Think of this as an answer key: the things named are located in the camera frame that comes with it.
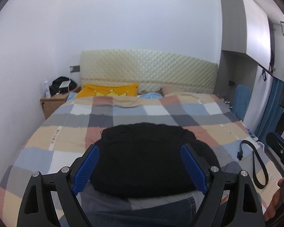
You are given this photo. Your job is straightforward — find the white bottle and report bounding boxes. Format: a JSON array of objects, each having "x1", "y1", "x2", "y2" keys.
[{"x1": 43, "y1": 79, "x2": 51, "y2": 98}]

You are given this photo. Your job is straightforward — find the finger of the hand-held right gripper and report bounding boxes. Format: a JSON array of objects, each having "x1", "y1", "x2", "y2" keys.
[{"x1": 266, "y1": 132, "x2": 284, "y2": 171}]

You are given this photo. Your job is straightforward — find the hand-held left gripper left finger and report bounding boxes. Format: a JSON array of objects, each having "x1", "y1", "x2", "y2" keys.
[{"x1": 17, "y1": 144, "x2": 100, "y2": 227}]

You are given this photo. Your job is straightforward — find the cream quilted headboard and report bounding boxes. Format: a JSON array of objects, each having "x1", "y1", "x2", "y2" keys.
[{"x1": 80, "y1": 49, "x2": 218, "y2": 95}]

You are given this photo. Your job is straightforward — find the grey fuzzy plush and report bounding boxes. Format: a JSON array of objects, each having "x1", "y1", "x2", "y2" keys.
[{"x1": 139, "y1": 89, "x2": 162, "y2": 95}]

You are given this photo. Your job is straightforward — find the yellow pillow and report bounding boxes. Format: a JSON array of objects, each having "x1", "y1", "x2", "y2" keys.
[{"x1": 75, "y1": 83, "x2": 139, "y2": 98}]

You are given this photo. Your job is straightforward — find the bed with checkered quilt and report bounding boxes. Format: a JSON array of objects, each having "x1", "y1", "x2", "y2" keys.
[{"x1": 0, "y1": 92, "x2": 284, "y2": 227}]

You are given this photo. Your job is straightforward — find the grey wall cabinet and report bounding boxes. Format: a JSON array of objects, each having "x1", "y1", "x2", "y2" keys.
[{"x1": 220, "y1": 0, "x2": 272, "y2": 71}]

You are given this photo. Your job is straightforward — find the blue curtain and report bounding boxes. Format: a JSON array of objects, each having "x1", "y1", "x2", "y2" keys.
[{"x1": 256, "y1": 76, "x2": 284, "y2": 145}]

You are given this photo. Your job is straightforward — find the wooden nightstand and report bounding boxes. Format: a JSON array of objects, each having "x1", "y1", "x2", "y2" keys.
[{"x1": 40, "y1": 86, "x2": 82, "y2": 120}]

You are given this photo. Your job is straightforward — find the black puffer jacket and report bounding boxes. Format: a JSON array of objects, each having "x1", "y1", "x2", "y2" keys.
[{"x1": 90, "y1": 122, "x2": 219, "y2": 199}]

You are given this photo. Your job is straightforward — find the black bag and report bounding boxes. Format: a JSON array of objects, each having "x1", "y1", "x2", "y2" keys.
[{"x1": 49, "y1": 76, "x2": 77, "y2": 96}]

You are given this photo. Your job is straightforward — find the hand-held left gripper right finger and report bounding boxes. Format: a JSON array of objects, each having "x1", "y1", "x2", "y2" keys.
[{"x1": 180, "y1": 144, "x2": 265, "y2": 227}]

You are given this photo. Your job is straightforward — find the light blue pillow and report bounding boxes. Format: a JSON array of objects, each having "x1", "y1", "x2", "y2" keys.
[{"x1": 138, "y1": 93, "x2": 165, "y2": 99}]

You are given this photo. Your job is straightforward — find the person's grey shirt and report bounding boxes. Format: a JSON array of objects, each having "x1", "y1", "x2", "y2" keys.
[{"x1": 79, "y1": 186, "x2": 133, "y2": 212}]

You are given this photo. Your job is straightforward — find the black strap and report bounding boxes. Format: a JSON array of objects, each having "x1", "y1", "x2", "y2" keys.
[{"x1": 237, "y1": 140, "x2": 269, "y2": 190}]

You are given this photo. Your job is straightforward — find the person's blue jeans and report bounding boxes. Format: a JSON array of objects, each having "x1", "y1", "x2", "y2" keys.
[{"x1": 62, "y1": 197, "x2": 197, "y2": 227}]

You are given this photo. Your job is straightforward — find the person's right hand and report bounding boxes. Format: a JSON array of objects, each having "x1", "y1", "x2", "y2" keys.
[{"x1": 264, "y1": 179, "x2": 284, "y2": 222}]

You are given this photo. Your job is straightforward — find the pink pillow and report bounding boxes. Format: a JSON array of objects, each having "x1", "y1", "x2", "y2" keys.
[{"x1": 161, "y1": 86, "x2": 199, "y2": 97}]

